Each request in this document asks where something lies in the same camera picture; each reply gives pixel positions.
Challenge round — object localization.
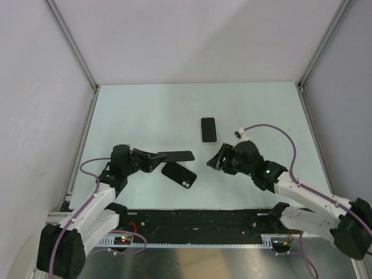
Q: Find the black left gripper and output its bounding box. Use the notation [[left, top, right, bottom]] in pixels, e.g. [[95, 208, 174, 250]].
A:
[[123, 148, 166, 176]]

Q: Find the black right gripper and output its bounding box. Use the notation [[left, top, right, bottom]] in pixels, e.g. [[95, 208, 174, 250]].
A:
[[206, 143, 253, 176]]

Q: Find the black phone case with holes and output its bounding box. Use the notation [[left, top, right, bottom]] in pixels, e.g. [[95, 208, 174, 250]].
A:
[[161, 162, 197, 189]]

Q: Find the black smartphone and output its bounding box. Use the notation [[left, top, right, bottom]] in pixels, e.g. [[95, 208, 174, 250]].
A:
[[201, 117, 217, 143]]

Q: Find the pink silicone phone case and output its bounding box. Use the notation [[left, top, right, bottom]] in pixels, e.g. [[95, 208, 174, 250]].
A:
[[200, 117, 219, 145]]

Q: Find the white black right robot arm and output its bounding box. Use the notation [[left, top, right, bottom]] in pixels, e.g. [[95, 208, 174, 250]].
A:
[[206, 140, 371, 260]]

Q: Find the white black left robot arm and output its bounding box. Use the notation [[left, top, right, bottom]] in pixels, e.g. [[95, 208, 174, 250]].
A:
[[36, 144, 167, 278]]

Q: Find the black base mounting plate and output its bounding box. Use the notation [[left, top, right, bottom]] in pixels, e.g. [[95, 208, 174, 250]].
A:
[[116, 209, 300, 244]]

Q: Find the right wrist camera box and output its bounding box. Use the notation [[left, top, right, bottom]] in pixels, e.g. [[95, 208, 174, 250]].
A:
[[234, 128, 250, 144]]

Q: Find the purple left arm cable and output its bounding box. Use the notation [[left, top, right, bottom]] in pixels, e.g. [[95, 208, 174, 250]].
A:
[[48, 156, 148, 278]]

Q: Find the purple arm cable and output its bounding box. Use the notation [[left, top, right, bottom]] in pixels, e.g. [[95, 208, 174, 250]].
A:
[[242, 124, 372, 278], [48, 156, 148, 278]]

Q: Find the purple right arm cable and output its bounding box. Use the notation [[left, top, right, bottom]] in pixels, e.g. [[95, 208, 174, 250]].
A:
[[242, 124, 372, 278]]

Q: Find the grey slotted cable duct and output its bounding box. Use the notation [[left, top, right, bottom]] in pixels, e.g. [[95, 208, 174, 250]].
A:
[[95, 235, 273, 249]]

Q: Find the aluminium corner post left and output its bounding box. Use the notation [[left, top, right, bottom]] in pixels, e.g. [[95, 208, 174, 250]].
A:
[[43, 0, 99, 91]]

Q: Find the aluminium corner post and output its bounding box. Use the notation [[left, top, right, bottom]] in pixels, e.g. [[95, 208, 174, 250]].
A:
[[298, 0, 354, 92], [43, 0, 99, 91]]

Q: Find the aluminium corner post right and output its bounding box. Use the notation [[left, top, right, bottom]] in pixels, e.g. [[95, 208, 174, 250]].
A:
[[298, 0, 354, 92]]

